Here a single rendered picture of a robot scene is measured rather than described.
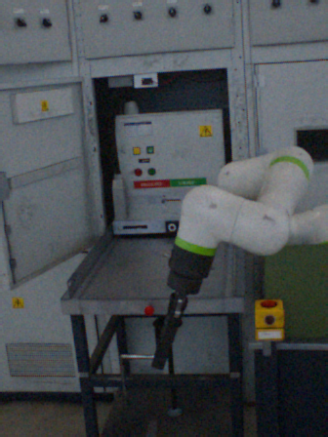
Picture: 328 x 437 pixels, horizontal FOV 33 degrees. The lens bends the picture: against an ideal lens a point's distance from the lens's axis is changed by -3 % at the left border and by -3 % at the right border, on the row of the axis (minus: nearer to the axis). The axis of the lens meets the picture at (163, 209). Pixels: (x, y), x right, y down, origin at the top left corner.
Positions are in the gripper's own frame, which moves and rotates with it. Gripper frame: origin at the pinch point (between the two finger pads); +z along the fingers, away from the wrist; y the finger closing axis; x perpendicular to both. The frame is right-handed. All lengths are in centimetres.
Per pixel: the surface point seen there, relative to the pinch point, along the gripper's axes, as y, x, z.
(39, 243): -94, -50, 10
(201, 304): -56, 13, 4
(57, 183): -107, -51, -13
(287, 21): -110, 20, -101
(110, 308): -59, -15, 15
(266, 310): -30.8, 27.8, -7.8
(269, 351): -33.8, 33.5, 4.9
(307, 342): -39, 45, 1
